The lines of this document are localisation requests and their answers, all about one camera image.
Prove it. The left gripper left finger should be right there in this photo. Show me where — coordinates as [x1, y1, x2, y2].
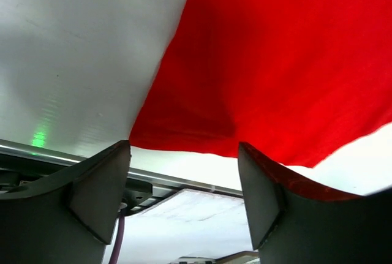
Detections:
[1, 141, 130, 263]

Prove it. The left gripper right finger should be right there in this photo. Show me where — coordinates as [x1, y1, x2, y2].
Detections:
[238, 142, 391, 263]

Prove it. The red t shirt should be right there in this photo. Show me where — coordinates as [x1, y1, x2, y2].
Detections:
[129, 0, 391, 167]

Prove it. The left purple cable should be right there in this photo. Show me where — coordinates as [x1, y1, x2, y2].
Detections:
[107, 210, 126, 264]

